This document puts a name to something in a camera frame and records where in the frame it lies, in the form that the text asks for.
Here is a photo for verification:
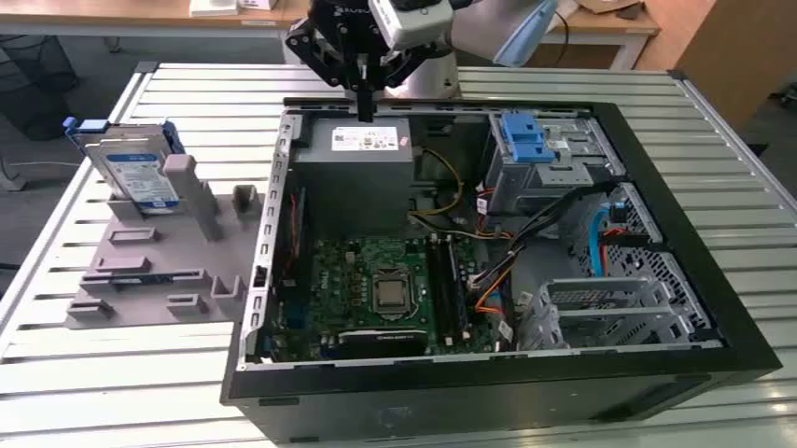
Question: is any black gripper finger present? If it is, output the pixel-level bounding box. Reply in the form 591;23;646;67
285;18;368;123
367;42;436;123

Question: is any hard disk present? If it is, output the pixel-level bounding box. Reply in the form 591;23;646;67
64;119;188;218

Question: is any blue data wire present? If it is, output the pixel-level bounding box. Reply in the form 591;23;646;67
587;201;629;281

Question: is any metal disk bay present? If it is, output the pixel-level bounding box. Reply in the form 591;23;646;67
519;277;711;351

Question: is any blue plastic drive latch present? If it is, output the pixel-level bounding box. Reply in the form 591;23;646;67
499;113;556;164

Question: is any grey power supply unit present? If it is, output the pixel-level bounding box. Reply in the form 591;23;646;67
291;116;416;239

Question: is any brown cardboard piece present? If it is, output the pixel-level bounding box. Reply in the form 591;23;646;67
575;0;642;20

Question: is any metal optical drive cage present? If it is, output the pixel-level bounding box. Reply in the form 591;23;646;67
484;111;623;218

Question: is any black mesh waste bin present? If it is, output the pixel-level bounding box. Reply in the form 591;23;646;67
0;35;81;141

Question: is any CPU socket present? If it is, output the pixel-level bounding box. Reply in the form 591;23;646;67
370;265;418;321

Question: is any green motherboard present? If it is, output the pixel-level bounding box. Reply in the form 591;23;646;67
260;235;499;363

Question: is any silver CPU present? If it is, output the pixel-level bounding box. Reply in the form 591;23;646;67
378;277;412;309

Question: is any long black RAM module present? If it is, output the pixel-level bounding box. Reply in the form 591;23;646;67
444;235;475;344

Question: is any wooden cabinet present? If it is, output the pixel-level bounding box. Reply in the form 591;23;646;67
634;0;797;136

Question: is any grey metal stand foot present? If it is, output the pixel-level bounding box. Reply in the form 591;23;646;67
0;139;29;192

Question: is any grey plastic parts rack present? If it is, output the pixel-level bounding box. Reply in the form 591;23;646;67
65;156;268;331

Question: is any black graphics card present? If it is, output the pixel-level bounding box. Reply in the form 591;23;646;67
335;329;431;360

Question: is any black chair base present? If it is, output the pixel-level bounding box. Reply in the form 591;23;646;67
769;81;797;111

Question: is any black PC case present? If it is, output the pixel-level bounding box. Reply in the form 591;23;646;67
220;96;785;444

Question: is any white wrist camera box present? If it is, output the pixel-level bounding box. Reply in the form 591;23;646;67
366;0;454;51

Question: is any yellow wire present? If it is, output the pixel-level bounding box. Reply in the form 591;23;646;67
407;147;466;218

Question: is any wooden desk white frame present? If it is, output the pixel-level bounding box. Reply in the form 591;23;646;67
283;0;661;71
0;0;304;66

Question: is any black cable bundle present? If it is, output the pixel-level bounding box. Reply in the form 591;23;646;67
466;179;623;290

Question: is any coloured disk power wire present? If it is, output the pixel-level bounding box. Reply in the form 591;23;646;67
601;226;665;251

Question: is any orange wire bundle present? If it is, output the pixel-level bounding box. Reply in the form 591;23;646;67
472;273;522;321

